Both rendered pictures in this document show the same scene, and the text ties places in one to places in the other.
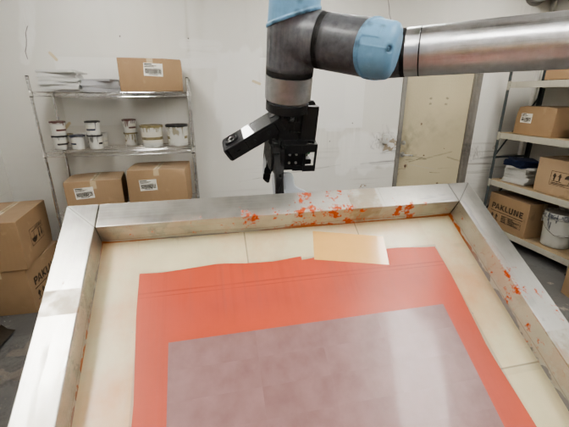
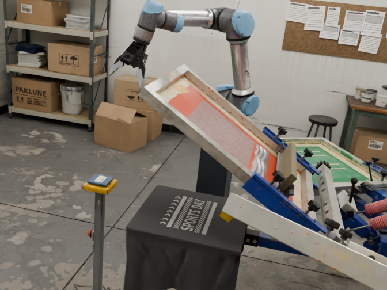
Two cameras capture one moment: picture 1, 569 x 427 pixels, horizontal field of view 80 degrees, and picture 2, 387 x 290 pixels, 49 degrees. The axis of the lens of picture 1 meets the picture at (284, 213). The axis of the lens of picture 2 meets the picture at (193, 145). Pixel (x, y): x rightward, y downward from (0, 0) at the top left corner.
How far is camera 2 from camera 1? 156 cm
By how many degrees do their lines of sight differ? 63
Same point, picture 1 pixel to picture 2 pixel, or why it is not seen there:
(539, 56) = (197, 23)
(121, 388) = not seen: hidden behind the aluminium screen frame
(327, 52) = (168, 25)
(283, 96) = (150, 38)
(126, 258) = not seen: hidden behind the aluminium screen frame
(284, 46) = (155, 21)
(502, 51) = (190, 22)
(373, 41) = (181, 22)
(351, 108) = not seen: outside the picture
